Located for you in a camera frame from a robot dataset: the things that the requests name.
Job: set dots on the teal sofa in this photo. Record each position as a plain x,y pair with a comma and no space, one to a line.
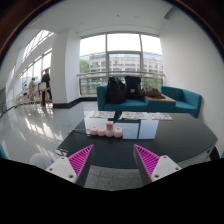
175,100

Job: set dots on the person in beige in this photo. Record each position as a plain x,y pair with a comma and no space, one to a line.
31,87

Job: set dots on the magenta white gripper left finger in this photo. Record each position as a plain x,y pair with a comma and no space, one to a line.
74,168

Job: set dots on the person in black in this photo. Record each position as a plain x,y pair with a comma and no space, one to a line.
46,80

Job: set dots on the right magazine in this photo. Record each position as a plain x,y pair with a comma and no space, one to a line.
161,116

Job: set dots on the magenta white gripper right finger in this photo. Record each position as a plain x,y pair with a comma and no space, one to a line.
151,166

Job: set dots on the black glossy coffee table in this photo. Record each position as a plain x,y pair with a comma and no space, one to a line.
186,140

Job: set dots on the large black backpack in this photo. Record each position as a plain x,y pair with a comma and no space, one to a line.
116,93

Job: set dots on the brown bag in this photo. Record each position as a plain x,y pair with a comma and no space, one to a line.
152,92

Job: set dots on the wooden sofa side table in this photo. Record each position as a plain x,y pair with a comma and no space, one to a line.
160,98

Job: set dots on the pink charger plug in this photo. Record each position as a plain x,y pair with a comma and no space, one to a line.
109,126

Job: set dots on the left magazine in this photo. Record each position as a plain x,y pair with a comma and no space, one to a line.
102,114

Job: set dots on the small black backpack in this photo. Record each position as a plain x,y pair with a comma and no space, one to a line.
132,84

